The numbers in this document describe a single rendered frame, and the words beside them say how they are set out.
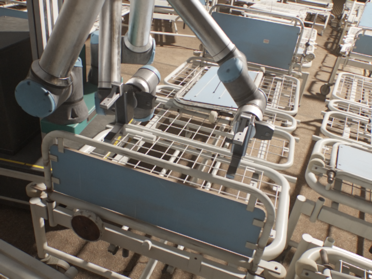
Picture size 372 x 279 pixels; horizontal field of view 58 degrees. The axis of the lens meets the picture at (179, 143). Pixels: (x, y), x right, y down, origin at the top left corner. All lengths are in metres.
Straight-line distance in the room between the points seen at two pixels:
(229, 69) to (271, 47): 1.69
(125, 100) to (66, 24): 0.30
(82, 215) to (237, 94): 0.64
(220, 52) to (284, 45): 1.58
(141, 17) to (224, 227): 1.03
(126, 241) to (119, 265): 0.49
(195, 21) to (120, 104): 0.39
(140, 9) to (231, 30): 1.34
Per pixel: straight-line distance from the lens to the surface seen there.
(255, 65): 2.84
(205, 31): 1.23
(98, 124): 2.04
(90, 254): 1.71
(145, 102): 1.17
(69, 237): 1.80
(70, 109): 1.50
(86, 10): 1.16
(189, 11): 1.22
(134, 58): 1.86
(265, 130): 1.09
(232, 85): 1.14
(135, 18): 1.65
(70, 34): 1.19
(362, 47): 3.99
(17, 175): 1.78
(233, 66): 1.13
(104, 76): 1.33
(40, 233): 1.42
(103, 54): 1.34
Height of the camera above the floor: 1.31
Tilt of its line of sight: 31 degrees down
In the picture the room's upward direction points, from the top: 8 degrees clockwise
